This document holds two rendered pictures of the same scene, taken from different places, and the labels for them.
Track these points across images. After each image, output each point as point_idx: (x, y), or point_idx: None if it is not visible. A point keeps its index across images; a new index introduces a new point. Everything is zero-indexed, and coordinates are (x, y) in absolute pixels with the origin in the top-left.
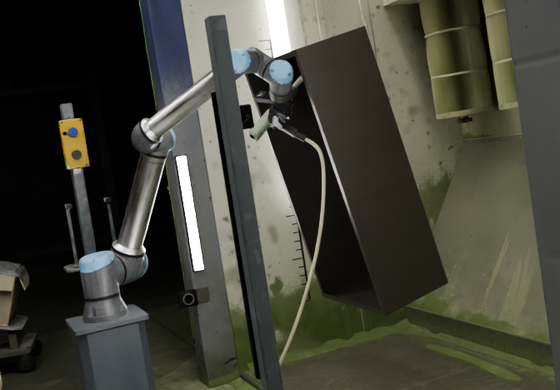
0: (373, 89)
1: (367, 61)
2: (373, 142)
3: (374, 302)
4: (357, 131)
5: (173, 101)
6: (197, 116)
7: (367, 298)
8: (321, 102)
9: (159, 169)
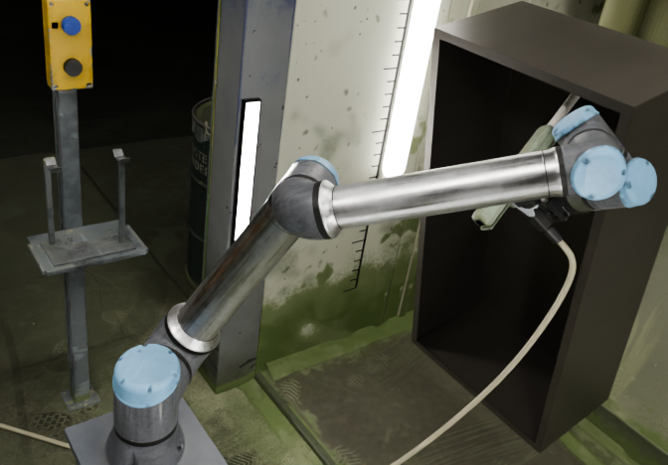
0: None
1: None
2: (636, 248)
3: (506, 402)
4: (630, 234)
5: (409, 187)
6: (291, 37)
7: (488, 384)
8: None
9: (296, 240)
